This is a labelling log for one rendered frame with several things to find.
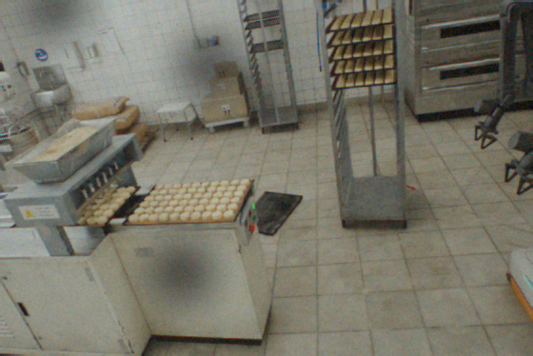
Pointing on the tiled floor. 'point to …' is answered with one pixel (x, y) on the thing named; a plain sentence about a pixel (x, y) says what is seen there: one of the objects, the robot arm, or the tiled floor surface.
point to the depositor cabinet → (69, 300)
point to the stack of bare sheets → (274, 210)
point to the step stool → (179, 115)
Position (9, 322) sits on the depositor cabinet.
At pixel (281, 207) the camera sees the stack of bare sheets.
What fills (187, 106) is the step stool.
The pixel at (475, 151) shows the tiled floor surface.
